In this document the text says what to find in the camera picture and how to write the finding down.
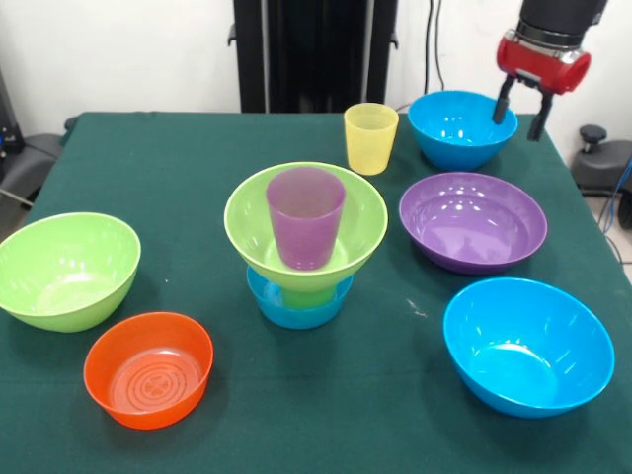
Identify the grey wheeled base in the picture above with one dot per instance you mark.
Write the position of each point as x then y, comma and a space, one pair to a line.
29, 168

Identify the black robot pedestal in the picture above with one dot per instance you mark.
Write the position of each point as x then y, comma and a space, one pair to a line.
316, 59

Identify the green plastic cup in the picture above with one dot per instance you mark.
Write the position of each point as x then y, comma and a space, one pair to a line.
306, 298

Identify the green plastic bowl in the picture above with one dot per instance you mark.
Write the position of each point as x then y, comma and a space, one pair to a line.
64, 291
247, 232

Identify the yellow plastic cup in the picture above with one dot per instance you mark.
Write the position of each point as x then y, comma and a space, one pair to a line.
368, 148

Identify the purple plastic cup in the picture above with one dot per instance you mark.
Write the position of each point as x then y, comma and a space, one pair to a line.
303, 232

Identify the grey base with black knob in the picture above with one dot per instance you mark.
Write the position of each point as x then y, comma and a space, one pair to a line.
607, 168

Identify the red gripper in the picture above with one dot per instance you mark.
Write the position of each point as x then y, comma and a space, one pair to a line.
533, 66

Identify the dark green tablecloth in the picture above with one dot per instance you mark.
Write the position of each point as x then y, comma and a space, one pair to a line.
345, 434

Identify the purple plastic bowl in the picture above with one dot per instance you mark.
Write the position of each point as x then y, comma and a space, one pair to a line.
469, 237

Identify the black equipment casing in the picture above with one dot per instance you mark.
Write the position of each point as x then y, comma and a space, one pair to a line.
7, 138

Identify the small blue plastic bowl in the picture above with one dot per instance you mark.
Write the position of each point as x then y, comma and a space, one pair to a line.
296, 318

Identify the small orange plastic bowl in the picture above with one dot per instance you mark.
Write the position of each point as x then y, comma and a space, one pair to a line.
148, 405

